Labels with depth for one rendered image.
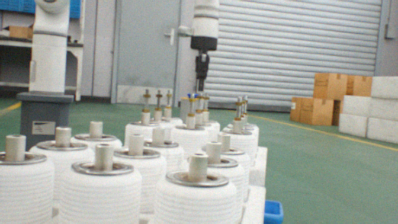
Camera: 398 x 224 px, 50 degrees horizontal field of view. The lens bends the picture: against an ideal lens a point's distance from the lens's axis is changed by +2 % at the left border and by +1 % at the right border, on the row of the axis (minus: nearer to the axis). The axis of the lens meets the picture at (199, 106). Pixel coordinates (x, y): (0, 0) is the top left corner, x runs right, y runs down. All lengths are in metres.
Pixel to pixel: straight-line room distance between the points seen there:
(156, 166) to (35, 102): 0.70
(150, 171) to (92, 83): 5.66
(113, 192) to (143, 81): 5.82
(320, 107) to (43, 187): 4.51
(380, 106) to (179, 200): 3.51
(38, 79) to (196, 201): 0.89
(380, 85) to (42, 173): 3.54
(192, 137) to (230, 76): 5.58
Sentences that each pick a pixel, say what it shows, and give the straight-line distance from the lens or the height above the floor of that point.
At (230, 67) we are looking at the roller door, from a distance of 6.57.
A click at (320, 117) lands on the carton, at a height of 0.09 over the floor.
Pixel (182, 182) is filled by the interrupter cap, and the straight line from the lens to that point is 0.47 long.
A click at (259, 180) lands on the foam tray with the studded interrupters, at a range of 0.98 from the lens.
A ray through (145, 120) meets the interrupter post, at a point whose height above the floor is 0.26.
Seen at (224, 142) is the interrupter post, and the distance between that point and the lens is 0.72.
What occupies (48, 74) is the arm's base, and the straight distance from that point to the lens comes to 1.27.
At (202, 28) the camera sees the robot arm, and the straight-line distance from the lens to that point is 1.14.
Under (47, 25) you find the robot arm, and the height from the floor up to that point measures 0.50.
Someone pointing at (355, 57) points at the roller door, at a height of 1.00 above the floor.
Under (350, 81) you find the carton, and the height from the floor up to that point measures 0.53.
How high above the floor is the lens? 0.36
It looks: 3 degrees down
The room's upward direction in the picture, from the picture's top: 4 degrees clockwise
